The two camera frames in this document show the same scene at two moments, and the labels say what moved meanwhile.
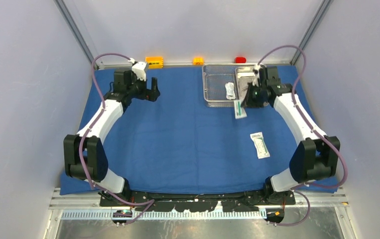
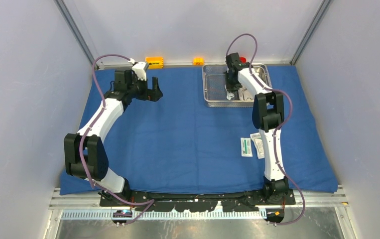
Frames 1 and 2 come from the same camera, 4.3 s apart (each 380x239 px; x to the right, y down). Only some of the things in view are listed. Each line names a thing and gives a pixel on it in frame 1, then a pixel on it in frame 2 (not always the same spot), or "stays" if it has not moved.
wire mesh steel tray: (219, 84) stays
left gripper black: (149, 95) stays
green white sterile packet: (240, 112) to (246, 147)
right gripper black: (247, 102) to (232, 88)
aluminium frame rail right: (324, 5) stays
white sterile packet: (262, 150) stays
